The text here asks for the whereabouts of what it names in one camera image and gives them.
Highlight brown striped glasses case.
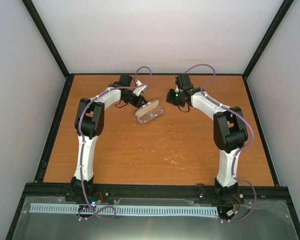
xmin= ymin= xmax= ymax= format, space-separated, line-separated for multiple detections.
xmin=134 ymin=99 xmax=164 ymax=124

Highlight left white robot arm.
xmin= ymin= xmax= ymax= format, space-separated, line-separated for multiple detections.
xmin=70 ymin=74 xmax=148 ymax=202

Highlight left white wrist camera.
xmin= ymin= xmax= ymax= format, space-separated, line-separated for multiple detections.
xmin=133 ymin=79 xmax=148 ymax=96

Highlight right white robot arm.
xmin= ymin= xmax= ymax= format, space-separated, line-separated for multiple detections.
xmin=166 ymin=74 xmax=248 ymax=203

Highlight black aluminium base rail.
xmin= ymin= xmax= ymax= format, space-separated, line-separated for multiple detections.
xmin=22 ymin=182 xmax=290 ymax=205

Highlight light blue slotted cable duct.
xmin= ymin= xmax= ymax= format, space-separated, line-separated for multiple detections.
xmin=29 ymin=203 xmax=218 ymax=218

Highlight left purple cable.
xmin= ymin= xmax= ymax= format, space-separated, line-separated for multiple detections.
xmin=76 ymin=65 xmax=152 ymax=221

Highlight orange tinted sunglasses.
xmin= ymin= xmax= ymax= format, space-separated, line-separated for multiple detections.
xmin=137 ymin=105 xmax=164 ymax=124

